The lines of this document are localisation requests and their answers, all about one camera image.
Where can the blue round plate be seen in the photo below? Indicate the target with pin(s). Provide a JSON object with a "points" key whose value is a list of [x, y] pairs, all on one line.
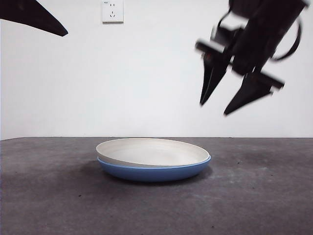
{"points": [[151, 173]]}

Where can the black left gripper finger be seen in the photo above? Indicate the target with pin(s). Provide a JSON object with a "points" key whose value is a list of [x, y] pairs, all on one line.
{"points": [[31, 17]]}

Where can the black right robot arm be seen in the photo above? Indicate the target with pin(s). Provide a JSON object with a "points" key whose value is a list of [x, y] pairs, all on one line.
{"points": [[269, 9]]}

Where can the white round plate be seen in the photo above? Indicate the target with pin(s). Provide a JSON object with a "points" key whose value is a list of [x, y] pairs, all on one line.
{"points": [[151, 150]]}

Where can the white wall socket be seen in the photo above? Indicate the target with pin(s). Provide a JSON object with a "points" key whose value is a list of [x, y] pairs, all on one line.
{"points": [[113, 12]]}

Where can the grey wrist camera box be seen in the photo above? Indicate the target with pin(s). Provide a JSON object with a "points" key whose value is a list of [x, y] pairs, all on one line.
{"points": [[226, 35]]}

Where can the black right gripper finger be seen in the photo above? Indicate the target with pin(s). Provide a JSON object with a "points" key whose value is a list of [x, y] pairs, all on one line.
{"points": [[212, 73], [249, 93]]}

